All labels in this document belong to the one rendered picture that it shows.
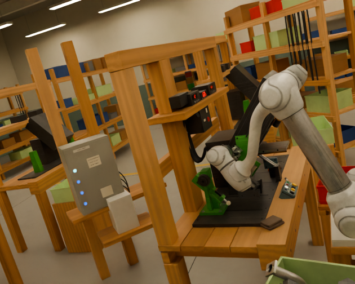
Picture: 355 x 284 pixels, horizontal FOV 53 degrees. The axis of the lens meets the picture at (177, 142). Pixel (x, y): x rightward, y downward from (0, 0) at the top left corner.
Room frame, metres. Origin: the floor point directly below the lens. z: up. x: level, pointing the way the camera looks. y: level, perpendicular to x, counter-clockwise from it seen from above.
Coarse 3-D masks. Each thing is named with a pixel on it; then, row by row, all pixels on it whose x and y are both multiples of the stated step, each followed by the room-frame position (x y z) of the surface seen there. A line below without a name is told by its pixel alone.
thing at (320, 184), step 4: (344, 168) 2.15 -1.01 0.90; (348, 168) 2.13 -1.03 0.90; (320, 180) 2.03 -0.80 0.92; (320, 184) 2.02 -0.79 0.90; (320, 188) 1.95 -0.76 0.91; (324, 188) 1.94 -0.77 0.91; (320, 192) 1.96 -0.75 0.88; (324, 192) 1.94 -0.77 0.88; (320, 196) 1.96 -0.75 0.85; (324, 196) 1.94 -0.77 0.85; (320, 200) 1.96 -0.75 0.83; (324, 200) 1.95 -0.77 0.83; (324, 204) 1.95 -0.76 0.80
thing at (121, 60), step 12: (132, 48) 1.88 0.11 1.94; (144, 48) 1.98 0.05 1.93; (156, 48) 2.11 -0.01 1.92; (168, 48) 2.25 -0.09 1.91; (180, 48) 2.41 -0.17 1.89; (192, 48) 2.59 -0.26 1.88; (204, 48) 2.81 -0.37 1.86; (108, 60) 1.79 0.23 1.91; (120, 60) 1.76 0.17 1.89; (132, 60) 1.85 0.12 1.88; (144, 60) 1.96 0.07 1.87; (156, 60) 2.07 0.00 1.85
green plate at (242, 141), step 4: (236, 136) 2.22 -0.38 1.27; (240, 136) 2.21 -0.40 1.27; (244, 136) 2.20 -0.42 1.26; (236, 140) 2.22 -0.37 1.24; (240, 140) 2.21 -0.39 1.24; (244, 140) 2.19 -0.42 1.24; (236, 144) 2.22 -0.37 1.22; (240, 144) 2.20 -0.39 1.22; (244, 144) 2.19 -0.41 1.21; (244, 148) 2.19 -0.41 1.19; (244, 152) 2.18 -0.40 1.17; (240, 156) 2.19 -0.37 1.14; (244, 156) 2.18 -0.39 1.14; (240, 160) 2.19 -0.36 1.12
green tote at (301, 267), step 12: (288, 264) 1.29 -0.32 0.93; (300, 264) 1.25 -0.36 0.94; (312, 264) 1.23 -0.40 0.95; (324, 264) 1.20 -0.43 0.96; (336, 264) 1.17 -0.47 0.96; (276, 276) 1.23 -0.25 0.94; (300, 276) 1.26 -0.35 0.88; (312, 276) 1.23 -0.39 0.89; (324, 276) 1.20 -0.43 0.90; (336, 276) 1.17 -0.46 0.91; (348, 276) 1.15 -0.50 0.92
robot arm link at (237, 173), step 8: (256, 112) 1.70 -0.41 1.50; (264, 112) 1.67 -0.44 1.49; (256, 120) 1.70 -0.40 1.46; (256, 128) 1.71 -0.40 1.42; (248, 136) 1.74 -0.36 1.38; (256, 136) 1.71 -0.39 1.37; (248, 144) 1.74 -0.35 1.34; (256, 144) 1.72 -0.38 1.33; (248, 152) 1.74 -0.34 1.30; (256, 152) 1.73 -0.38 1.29; (248, 160) 1.74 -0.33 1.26; (224, 168) 1.81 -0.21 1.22; (232, 168) 1.78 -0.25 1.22; (240, 168) 1.76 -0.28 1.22; (248, 168) 1.75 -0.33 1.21; (224, 176) 1.82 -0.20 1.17; (232, 176) 1.77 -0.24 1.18; (240, 176) 1.75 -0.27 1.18; (248, 176) 1.78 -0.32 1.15; (232, 184) 1.78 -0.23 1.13; (240, 184) 1.75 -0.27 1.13; (248, 184) 1.76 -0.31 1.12
